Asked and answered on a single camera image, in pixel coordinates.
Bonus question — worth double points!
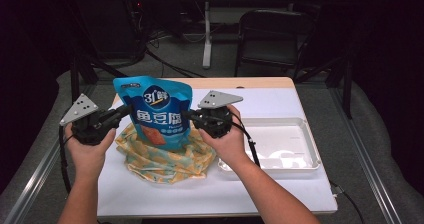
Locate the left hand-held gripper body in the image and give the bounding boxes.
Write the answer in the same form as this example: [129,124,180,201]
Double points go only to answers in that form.
[59,93,118,147]

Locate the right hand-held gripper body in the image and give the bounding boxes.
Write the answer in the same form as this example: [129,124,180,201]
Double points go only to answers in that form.
[193,89,244,139]

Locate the blue snack packet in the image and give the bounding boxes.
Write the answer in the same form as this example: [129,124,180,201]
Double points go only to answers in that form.
[112,75,194,152]

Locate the fruit print cloth bag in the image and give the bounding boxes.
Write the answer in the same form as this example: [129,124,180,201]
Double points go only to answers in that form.
[114,122,218,185]

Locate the person's left hand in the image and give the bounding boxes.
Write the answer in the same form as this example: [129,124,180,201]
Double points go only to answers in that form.
[64,123,117,182]

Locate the person's right hand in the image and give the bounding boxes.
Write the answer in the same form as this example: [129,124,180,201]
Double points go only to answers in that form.
[199,104,256,172]

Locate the black metal stand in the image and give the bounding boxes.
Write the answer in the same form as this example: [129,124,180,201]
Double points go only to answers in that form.
[294,55,354,120]
[68,55,131,112]

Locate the white plastic tray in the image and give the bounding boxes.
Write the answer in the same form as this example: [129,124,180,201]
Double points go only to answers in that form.
[217,117,322,174]

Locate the black equipment cabinet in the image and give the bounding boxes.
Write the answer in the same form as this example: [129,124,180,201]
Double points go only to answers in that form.
[83,0,148,62]

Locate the white desk leg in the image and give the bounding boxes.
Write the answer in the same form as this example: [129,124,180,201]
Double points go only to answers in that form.
[202,1,213,70]

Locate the white table mat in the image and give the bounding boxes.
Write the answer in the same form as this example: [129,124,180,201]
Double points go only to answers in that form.
[96,87,338,218]

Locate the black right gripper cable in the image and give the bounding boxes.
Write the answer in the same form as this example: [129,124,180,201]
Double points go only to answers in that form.
[229,112,262,168]

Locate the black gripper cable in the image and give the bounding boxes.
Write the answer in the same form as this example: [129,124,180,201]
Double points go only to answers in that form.
[58,125,73,196]
[229,112,262,168]

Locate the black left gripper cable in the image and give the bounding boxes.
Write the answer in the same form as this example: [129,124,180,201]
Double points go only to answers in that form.
[58,125,73,196]

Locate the black floor cable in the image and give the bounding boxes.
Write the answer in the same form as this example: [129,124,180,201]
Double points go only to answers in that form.
[144,48,206,79]

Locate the aluminium floor rail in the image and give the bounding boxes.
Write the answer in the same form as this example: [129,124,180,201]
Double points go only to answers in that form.
[3,83,96,224]
[328,83,403,224]

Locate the tangle of cables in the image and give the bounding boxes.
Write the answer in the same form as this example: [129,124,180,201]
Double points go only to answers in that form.
[146,23,206,50]

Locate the black cable with white plug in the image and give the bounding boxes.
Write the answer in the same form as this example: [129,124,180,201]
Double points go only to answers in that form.
[329,180,366,224]

